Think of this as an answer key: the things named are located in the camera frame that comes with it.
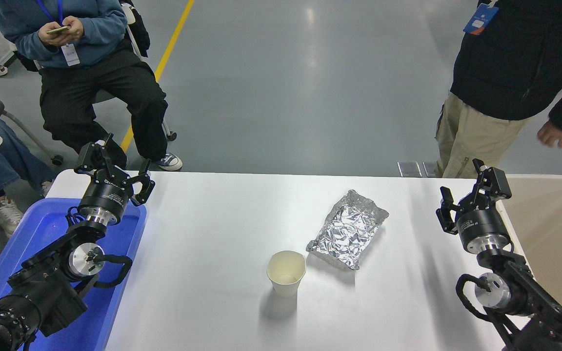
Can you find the crumpled silver foil tray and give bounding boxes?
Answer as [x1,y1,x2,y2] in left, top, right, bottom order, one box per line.
[306,189,390,271]

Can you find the badge person's hand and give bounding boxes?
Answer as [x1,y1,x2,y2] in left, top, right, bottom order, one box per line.
[537,120,562,149]

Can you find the person with blue badge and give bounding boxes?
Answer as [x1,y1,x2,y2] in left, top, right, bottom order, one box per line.
[435,0,562,178]

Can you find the person holding phone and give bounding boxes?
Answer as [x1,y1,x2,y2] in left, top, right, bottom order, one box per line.
[0,0,184,172]

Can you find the white badge on blue lanyard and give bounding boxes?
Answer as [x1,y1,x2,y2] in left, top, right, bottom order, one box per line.
[36,0,81,67]

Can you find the person in jeans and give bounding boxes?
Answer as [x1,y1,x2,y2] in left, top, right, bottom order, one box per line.
[0,83,57,239]

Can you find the blue id badge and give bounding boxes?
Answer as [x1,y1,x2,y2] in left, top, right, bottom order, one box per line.
[463,0,500,36]

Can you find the phone person's left hand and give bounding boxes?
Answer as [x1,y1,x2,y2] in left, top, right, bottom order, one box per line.
[59,16,85,42]

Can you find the white paper cup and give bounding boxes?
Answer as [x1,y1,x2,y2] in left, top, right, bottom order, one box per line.
[267,251,306,298]

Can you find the large pale plastic bin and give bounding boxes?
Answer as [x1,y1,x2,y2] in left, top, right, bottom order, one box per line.
[496,174,562,334]

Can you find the phone person's right hand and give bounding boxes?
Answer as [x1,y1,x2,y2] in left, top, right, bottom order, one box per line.
[39,22,68,48]

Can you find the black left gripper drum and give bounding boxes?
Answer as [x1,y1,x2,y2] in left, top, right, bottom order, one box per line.
[77,178,131,220]

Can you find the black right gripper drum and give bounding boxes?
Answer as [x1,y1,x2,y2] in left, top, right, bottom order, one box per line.
[457,207,510,247]

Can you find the blue plastic tray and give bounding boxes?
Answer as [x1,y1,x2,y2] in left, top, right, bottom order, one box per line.
[0,197,147,351]

